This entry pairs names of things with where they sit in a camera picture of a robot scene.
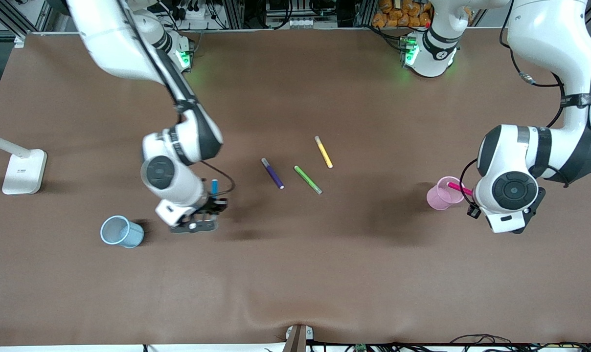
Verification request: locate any silver aluminium frame post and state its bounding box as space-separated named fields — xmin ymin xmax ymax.
xmin=226 ymin=0 xmax=245 ymax=29
xmin=357 ymin=0 xmax=377 ymax=27

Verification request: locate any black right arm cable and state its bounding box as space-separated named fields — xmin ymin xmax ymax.
xmin=114 ymin=0 xmax=236 ymax=197

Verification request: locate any purple marker with clear cap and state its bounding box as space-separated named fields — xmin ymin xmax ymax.
xmin=261 ymin=157 xmax=285 ymax=190

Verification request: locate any orange packaged snacks pile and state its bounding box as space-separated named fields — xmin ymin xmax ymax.
xmin=372 ymin=0 xmax=432 ymax=28

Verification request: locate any black floor cable bundle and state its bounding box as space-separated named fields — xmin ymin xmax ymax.
xmin=450 ymin=334 xmax=591 ymax=352

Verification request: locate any white power strip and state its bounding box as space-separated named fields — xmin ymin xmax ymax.
xmin=176 ymin=4 xmax=213 ymax=21

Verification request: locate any blue plastic cup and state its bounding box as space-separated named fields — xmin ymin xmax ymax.
xmin=100 ymin=215 xmax=145 ymax=249

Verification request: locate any pink plastic cup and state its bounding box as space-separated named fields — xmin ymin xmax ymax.
xmin=426 ymin=176 xmax=467 ymax=211

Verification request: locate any metal bracket with brown post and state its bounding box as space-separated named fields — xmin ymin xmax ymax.
xmin=282 ymin=324 xmax=314 ymax=352

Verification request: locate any white lamp base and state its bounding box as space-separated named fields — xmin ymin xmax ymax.
xmin=0 ymin=130 xmax=48 ymax=196

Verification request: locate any brown table cover mat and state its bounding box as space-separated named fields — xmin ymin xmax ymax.
xmin=0 ymin=28 xmax=591 ymax=347

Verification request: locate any yellow marker with clear cap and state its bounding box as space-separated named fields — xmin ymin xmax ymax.
xmin=314 ymin=135 xmax=334 ymax=169

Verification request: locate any green marker with clear cap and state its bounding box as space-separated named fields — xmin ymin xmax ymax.
xmin=294 ymin=165 xmax=323 ymax=195

